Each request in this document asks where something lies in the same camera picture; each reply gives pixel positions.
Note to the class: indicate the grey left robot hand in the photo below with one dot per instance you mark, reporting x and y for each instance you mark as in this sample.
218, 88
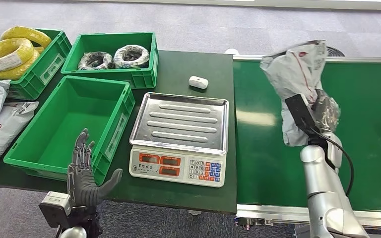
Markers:
80, 185

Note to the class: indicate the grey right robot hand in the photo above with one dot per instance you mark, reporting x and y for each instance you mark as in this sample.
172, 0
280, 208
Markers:
327, 113

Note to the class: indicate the grey-white poly mailer package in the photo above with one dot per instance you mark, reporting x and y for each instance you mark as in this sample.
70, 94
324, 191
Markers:
292, 72

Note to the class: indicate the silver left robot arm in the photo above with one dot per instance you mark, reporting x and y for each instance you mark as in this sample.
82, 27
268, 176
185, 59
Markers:
72, 234

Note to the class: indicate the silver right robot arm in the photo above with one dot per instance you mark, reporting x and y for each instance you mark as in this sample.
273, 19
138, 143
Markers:
322, 184

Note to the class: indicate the green conveyor belt machine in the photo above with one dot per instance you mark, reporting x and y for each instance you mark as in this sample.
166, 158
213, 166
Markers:
262, 157

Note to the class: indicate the black ribbed round object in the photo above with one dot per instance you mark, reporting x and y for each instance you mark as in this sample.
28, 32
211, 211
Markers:
336, 52

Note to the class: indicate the empty green plastic crate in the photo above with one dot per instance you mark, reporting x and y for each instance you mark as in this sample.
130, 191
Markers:
69, 124

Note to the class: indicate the small white round object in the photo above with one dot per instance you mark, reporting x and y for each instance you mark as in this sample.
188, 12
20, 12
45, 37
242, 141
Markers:
231, 51

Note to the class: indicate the white electronic scale, steel tray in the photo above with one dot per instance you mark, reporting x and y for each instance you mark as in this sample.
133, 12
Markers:
177, 121

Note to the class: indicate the green crate with yellow coils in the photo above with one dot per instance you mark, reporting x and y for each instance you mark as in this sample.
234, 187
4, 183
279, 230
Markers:
42, 70

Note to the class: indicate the small white plastic case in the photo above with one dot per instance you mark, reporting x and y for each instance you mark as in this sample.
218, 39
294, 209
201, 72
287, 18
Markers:
198, 82

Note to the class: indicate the green crate with wrapped coils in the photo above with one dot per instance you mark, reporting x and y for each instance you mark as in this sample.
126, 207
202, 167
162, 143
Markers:
111, 41

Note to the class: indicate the black right wrist camera bracket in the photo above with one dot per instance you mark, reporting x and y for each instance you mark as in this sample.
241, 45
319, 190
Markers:
299, 110

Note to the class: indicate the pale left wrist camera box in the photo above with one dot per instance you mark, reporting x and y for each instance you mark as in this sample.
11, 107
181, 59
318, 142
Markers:
54, 207

